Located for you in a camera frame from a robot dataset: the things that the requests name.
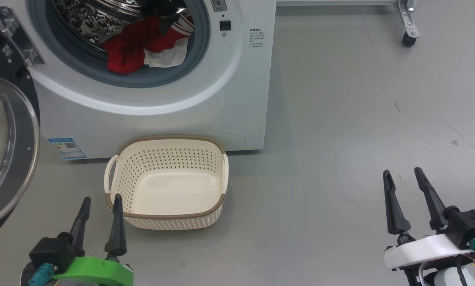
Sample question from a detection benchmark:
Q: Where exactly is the metal washer door hinge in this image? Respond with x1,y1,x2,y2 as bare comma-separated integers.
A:
0,6,45,67

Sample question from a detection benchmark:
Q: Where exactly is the grey rubber door gasket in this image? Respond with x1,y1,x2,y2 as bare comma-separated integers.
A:
28,0,211,89

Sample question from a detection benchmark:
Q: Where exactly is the teal left camera cable connector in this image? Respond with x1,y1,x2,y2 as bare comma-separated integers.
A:
29,264,57,286

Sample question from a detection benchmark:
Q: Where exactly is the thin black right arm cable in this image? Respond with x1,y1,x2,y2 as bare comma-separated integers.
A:
454,264,468,286

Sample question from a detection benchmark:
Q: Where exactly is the cream perforated laundry basket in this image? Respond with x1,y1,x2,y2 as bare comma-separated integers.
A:
104,134,229,231

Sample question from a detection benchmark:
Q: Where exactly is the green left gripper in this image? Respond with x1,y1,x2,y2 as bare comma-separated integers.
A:
52,194,134,286

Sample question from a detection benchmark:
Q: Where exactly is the red and white garment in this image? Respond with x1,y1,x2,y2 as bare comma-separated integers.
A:
101,10,195,75

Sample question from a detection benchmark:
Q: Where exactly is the blue energy label sticker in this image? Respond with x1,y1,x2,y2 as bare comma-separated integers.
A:
48,137,86,160

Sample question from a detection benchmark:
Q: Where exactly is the black round glass washer door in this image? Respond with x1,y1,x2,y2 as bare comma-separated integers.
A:
0,16,41,245

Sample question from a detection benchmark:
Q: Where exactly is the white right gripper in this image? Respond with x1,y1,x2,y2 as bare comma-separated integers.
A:
383,167,475,271

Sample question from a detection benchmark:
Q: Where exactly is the printed warning text label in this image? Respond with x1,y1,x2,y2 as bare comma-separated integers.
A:
249,28,265,49

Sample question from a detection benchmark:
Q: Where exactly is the steel washer drum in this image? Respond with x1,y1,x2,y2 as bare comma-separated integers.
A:
52,0,190,52

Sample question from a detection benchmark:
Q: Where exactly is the grey metal frame leg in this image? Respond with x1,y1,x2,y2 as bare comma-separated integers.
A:
277,0,420,38

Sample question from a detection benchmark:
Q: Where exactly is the white front-load washing machine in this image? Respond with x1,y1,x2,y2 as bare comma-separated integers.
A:
0,0,277,160

